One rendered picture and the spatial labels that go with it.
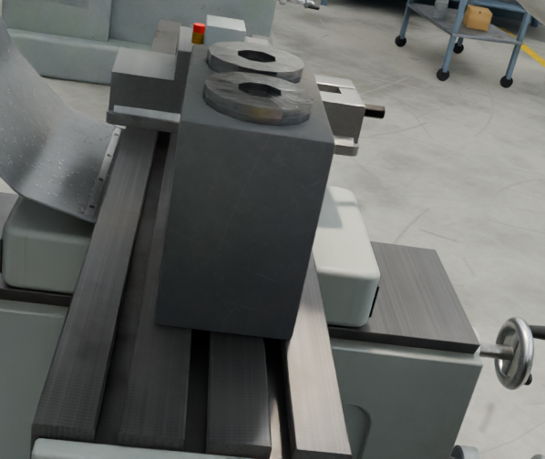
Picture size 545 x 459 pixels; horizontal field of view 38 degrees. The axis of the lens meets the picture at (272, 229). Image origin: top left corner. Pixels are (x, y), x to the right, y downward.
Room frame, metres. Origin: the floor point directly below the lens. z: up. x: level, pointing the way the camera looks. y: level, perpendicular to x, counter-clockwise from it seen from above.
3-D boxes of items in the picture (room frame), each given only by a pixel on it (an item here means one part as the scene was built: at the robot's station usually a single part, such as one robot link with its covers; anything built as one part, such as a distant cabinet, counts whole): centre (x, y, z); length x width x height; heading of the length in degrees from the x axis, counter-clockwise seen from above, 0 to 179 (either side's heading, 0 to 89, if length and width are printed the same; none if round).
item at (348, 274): (1.03, 0.11, 0.76); 0.50 x 0.35 x 0.12; 98
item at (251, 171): (0.68, 0.04, 1.00); 0.22 x 0.12 x 0.20; 8
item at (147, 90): (1.09, 0.09, 0.96); 0.35 x 0.15 x 0.11; 100
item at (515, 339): (1.10, -0.39, 0.60); 0.16 x 0.12 x 0.12; 98
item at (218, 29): (1.09, 0.12, 1.01); 0.06 x 0.05 x 0.06; 10
